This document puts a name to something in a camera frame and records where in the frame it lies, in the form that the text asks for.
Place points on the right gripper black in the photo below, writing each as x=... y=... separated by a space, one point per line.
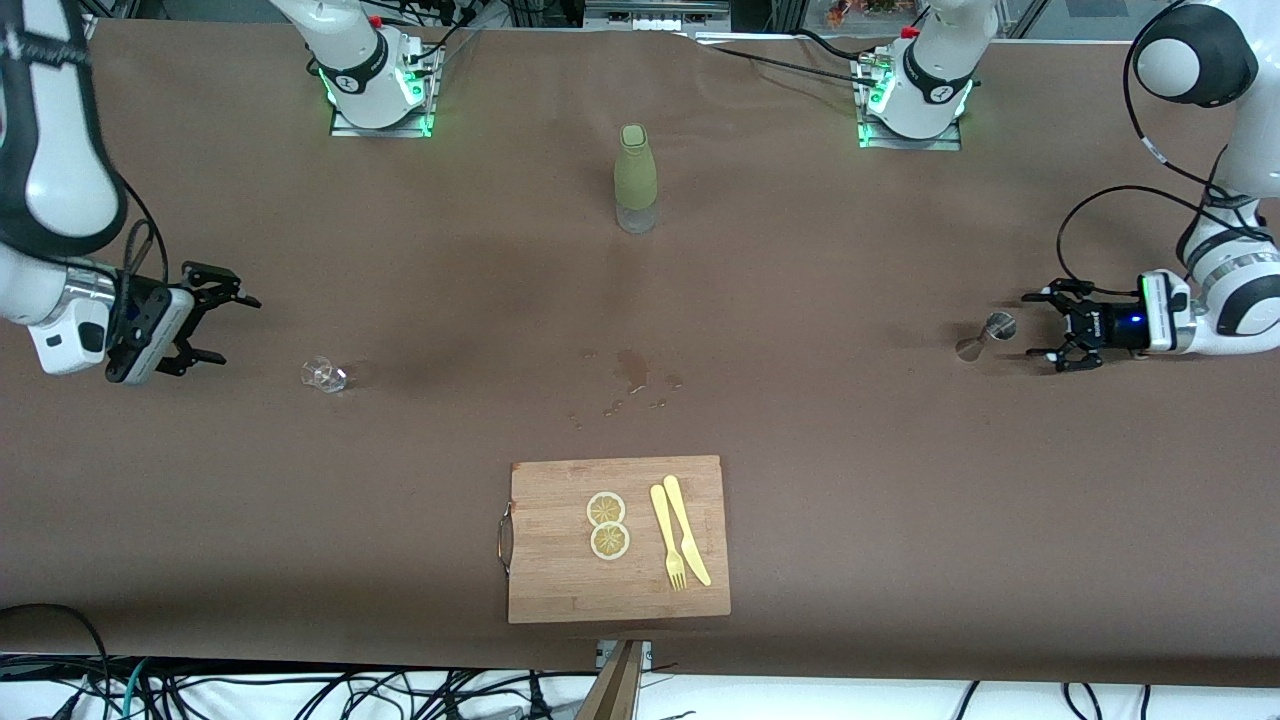
x=148 y=312

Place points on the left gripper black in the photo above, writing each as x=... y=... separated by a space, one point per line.
x=1100 y=327

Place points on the steel double jigger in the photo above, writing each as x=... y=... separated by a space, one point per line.
x=1000 y=324

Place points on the clear glass cup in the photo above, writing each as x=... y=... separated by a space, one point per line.
x=325 y=375

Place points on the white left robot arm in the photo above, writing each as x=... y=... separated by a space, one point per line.
x=1250 y=150

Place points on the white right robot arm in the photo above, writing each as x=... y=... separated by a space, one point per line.
x=60 y=170

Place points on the orange plastic item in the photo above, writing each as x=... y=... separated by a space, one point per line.
x=850 y=12

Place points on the yellow plastic knife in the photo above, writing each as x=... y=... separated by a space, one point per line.
x=681 y=515

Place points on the wooden cutting board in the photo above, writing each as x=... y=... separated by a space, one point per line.
x=560 y=580

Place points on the lemon slice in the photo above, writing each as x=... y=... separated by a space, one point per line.
x=610 y=541
x=606 y=509

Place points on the green sleeved glass bottle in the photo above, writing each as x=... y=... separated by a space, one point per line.
x=636 y=170

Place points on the yellow plastic fork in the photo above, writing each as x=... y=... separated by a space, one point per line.
x=662 y=520

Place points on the grey metal box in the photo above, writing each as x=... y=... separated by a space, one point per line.
x=655 y=15

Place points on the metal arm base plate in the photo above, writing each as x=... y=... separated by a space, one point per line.
x=400 y=130
x=940 y=143

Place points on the small metal bracket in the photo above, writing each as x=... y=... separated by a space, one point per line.
x=646 y=652

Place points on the wooden post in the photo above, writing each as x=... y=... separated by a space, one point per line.
x=615 y=695

